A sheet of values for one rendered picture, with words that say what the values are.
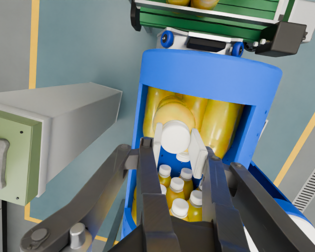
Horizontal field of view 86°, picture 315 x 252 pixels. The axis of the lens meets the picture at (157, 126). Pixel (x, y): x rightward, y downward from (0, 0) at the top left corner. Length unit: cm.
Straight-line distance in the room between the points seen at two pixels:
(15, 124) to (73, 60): 114
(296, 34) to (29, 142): 79
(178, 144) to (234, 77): 13
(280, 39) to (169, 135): 43
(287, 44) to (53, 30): 163
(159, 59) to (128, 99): 127
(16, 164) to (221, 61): 65
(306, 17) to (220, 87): 54
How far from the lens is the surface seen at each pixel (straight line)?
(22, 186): 74
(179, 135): 21
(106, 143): 174
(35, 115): 69
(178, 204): 45
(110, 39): 159
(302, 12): 78
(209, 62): 27
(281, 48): 57
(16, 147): 68
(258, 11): 67
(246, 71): 29
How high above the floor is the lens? 149
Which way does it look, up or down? 72 degrees down
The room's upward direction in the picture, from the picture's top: 167 degrees counter-clockwise
